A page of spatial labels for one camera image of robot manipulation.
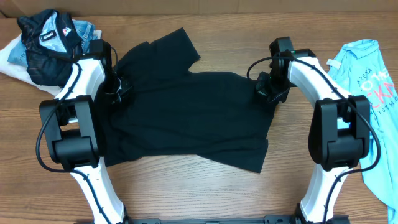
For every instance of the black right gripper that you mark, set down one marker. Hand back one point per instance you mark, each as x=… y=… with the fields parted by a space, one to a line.
x=260 y=89

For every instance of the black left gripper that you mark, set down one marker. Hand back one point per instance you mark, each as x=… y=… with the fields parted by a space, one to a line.
x=110 y=99

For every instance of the black t-shirt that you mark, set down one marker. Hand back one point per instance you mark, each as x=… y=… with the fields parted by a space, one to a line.
x=169 y=110

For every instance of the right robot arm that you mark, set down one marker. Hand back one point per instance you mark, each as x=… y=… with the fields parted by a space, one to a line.
x=339 y=134

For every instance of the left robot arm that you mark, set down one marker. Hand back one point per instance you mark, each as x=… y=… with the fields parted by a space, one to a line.
x=74 y=134

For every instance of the blue denim jeans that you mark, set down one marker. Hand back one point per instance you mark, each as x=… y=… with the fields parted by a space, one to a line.
x=84 y=29

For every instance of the black folded jacket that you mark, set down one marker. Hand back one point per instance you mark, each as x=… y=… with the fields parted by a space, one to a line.
x=51 y=42

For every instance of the light blue t-shirt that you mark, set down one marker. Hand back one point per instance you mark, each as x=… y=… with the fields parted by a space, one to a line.
x=359 y=68

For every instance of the white folded cloth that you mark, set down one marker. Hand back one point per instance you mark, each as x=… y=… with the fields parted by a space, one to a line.
x=19 y=72

